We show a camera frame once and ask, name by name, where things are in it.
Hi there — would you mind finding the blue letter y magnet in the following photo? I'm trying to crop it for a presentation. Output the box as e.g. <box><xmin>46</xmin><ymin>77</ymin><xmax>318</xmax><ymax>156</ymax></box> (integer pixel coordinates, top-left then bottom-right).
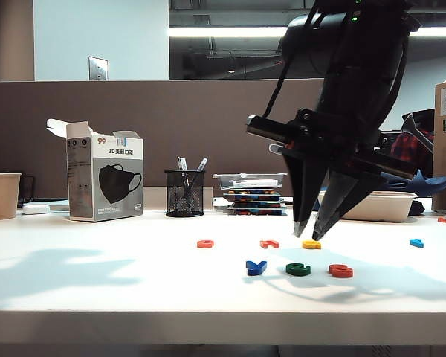
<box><xmin>245</xmin><ymin>260</ymin><xmax>268</xmax><ymax>277</ymax></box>

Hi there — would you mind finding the beige pulp food tray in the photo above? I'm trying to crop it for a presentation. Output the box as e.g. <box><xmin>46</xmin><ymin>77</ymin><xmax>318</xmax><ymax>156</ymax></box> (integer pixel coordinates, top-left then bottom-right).
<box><xmin>317</xmin><ymin>190</ymin><xmax>419</xmax><ymax>223</ymax></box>

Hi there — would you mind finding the person in brown shirt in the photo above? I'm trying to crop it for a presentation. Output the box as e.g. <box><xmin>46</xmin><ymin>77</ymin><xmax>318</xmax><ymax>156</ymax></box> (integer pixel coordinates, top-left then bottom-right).
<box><xmin>390</xmin><ymin>109</ymin><xmax>436</xmax><ymax>178</ymax></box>

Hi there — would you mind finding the brown paper cup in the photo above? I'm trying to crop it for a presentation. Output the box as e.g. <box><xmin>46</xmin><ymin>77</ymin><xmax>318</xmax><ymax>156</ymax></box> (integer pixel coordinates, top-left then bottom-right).
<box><xmin>0</xmin><ymin>172</ymin><xmax>22</xmax><ymax>220</ymax></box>

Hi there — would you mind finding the navy blue rubber slipper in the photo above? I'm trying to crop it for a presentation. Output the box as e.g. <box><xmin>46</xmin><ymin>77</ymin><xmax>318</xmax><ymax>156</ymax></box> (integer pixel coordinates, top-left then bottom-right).
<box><xmin>382</xmin><ymin>173</ymin><xmax>446</xmax><ymax>196</ymax></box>

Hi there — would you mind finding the beige round column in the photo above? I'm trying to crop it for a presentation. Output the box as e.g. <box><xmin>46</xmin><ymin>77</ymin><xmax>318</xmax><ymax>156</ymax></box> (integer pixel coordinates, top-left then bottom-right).
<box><xmin>0</xmin><ymin>0</ymin><xmax>35</xmax><ymax>82</ymax></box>

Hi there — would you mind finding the red letter s magnet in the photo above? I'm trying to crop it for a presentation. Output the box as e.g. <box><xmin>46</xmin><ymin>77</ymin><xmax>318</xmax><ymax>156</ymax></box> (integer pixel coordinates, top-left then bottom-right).
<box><xmin>329</xmin><ymin>263</ymin><xmax>355</xmax><ymax>279</ymax></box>

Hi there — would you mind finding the grey white face mask box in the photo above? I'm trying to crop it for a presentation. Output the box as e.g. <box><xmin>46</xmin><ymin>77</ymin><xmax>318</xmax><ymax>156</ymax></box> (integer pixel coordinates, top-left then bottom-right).
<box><xmin>45</xmin><ymin>118</ymin><xmax>144</xmax><ymax>222</ymax></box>

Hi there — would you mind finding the grey angled metal bracket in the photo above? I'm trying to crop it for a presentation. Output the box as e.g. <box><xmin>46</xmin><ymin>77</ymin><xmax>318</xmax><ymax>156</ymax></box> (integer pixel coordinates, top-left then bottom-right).
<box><xmin>401</xmin><ymin>112</ymin><xmax>435</xmax><ymax>153</ymax></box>

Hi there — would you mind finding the black mesh pen holder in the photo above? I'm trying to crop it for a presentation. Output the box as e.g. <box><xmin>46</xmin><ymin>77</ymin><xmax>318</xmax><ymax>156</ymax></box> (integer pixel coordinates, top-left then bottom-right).
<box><xmin>164</xmin><ymin>170</ymin><xmax>205</xmax><ymax>219</ymax></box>

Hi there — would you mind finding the silver black pen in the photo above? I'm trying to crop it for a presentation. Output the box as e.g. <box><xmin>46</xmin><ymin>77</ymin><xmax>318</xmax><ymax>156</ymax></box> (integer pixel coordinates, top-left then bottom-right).
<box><xmin>187</xmin><ymin>157</ymin><xmax>208</xmax><ymax>194</ymax></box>
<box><xmin>176</xmin><ymin>156</ymin><xmax>190</xmax><ymax>194</ymax></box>

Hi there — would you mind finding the black bar wrist camera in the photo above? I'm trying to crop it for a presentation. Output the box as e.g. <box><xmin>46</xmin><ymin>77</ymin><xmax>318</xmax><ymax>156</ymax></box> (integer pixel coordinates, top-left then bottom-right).
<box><xmin>246</xmin><ymin>114</ymin><xmax>420</xmax><ymax>180</ymax></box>

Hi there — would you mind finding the white earbud case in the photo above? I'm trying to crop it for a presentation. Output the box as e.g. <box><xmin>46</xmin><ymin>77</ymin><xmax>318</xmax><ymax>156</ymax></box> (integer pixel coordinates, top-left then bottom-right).
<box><xmin>22</xmin><ymin>203</ymin><xmax>51</xmax><ymax>216</ymax></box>

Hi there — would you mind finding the brown fabric desk partition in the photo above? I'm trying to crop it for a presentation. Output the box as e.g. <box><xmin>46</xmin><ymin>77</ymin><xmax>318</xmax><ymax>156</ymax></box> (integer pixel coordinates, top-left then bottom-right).
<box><xmin>0</xmin><ymin>78</ymin><xmax>369</xmax><ymax>204</ymax></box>

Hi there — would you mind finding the letter magnet pack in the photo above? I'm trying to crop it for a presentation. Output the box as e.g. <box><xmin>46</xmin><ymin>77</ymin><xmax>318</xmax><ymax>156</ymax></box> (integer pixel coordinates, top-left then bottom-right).
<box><xmin>222</xmin><ymin>190</ymin><xmax>283</xmax><ymax>202</ymax></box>
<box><xmin>228</xmin><ymin>201</ymin><xmax>286</xmax><ymax>210</ymax></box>
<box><xmin>227</xmin><ymin>208</ymin><xmax>288</xmax><ymax>217</ymax></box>

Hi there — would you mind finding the green letter e magnet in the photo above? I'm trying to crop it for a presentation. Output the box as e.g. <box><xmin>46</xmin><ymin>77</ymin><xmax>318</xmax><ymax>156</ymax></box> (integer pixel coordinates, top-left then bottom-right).
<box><xmin>285</xmin><ymin>263</ymin><xmax>311</xmax><ymax>277</ymax></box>

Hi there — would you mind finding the black camera cable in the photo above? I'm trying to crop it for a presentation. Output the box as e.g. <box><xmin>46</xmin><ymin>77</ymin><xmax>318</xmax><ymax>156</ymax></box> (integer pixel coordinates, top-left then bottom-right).
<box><xmin>262</xmin><ymin>0</ymin><xmax>323</xmax><ymax>118</ymax></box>

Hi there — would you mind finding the silver wall switch plate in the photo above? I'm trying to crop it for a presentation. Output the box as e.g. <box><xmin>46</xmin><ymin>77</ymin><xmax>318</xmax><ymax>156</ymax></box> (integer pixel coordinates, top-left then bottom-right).
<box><xmin>88</xmin><ymin>56</ymin><xmax>109</xmax><ymax>81</ymax></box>

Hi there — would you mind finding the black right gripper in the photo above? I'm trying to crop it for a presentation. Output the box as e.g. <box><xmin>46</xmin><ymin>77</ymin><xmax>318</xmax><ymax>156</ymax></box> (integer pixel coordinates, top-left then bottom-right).
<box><xmin>284</xmin><ymin>74</ymin><xmax>397</xmax><ymax>242</ymax></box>

